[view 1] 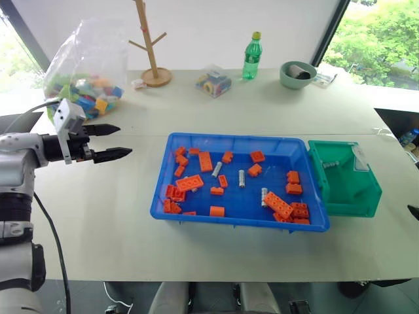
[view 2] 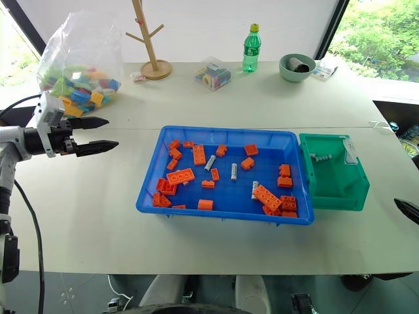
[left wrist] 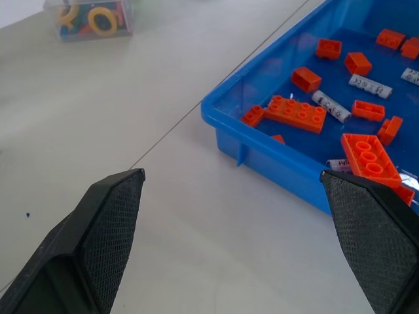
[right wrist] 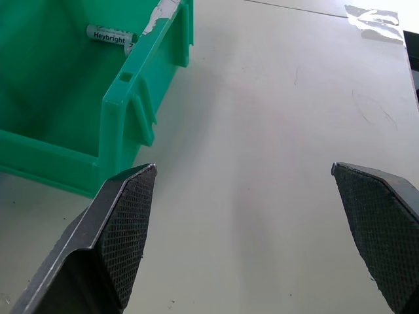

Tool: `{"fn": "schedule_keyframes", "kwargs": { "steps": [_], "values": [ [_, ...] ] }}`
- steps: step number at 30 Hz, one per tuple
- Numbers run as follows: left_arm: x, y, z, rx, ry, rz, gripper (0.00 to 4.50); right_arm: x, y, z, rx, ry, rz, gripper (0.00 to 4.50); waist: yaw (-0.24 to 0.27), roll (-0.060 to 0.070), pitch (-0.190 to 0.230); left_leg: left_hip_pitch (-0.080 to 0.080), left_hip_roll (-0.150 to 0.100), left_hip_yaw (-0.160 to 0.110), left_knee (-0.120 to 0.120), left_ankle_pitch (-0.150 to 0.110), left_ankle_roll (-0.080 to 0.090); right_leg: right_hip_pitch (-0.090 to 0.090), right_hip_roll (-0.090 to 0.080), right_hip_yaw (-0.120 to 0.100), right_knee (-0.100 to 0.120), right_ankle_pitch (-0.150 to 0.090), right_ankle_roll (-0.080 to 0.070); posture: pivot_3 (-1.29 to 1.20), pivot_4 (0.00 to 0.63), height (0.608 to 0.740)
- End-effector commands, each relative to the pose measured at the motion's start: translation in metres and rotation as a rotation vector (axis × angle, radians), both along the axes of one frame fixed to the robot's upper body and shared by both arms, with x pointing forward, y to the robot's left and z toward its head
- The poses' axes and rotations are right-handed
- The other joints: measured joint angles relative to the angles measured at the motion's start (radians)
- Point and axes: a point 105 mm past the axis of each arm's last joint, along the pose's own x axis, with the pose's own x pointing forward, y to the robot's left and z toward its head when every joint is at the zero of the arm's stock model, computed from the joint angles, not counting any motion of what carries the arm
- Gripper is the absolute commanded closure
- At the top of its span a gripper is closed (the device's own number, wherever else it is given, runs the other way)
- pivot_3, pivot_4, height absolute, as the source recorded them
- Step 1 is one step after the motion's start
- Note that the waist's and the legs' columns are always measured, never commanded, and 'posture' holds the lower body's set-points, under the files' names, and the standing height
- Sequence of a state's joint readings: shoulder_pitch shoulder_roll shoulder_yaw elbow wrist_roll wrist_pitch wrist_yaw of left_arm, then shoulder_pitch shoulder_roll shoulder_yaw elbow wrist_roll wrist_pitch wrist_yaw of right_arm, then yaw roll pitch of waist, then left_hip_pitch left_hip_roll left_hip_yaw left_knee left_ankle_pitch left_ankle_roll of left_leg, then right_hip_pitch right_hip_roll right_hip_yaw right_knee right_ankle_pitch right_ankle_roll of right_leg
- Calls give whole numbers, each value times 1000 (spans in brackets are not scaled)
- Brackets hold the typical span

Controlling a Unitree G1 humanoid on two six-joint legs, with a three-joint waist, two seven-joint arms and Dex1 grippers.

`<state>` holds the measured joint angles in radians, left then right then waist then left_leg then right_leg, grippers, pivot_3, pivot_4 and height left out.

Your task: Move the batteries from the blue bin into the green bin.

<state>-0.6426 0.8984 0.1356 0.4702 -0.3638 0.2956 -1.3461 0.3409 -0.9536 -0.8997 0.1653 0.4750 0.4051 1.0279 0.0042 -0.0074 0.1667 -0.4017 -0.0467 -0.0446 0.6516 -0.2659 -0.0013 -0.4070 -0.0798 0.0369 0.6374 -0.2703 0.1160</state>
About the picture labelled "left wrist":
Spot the white cylinder with black markings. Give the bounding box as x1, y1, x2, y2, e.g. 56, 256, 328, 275
311, 90, 352, 124
348, 73, 393, 99
325, 158, 354, 176
401, 67, 419, 87

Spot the blue plastic tray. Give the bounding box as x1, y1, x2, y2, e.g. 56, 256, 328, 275
200, 0, 419, 217

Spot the small orange two-stud brick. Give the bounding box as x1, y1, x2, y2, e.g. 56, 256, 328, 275
240, 105, 266, 128

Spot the yellow plastic ring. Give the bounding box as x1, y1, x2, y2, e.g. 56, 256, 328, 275
88, 7, 118, 37
57, 2, 81, 29

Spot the large orange brick upside down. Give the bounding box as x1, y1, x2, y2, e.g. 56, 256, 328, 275
340, 133, 403, 189

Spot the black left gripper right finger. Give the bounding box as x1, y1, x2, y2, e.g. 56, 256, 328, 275
319, 169, 419, 314

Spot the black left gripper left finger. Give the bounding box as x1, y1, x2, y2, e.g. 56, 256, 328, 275
0, 168, 146, 314

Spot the clear plastic box of toys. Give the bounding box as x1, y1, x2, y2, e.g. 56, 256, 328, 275
44, 0, 136, 43

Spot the large orange eight-stud brick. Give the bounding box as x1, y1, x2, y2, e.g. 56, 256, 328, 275
263, 95, 327, 134

